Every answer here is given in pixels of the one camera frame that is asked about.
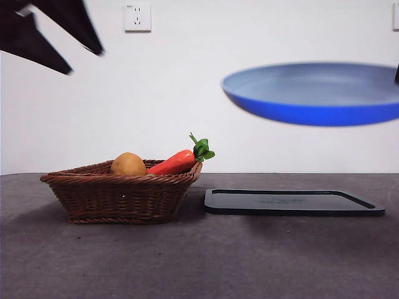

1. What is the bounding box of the black rectangular tray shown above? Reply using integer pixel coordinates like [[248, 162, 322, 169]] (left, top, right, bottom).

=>
[[204, 188, 386, 217]]

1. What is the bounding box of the white wall power socket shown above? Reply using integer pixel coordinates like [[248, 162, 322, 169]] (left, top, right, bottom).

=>
[[124, 4, 153, 33]]

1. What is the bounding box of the yellow-brown potato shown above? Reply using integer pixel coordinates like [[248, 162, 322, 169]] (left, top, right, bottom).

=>
[[110, 152, 147, 176]]

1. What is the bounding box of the blue round plate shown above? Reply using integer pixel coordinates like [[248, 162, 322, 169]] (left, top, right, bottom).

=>
[[220, 62, 399, 128]]

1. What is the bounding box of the brown wicker basket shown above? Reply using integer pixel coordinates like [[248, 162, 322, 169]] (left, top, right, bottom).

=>
[[39, 159, 203, 225]]

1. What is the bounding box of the orange carrot with green leaves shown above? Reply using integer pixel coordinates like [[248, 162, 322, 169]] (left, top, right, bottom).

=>
[[146, 133, 216, 176]]

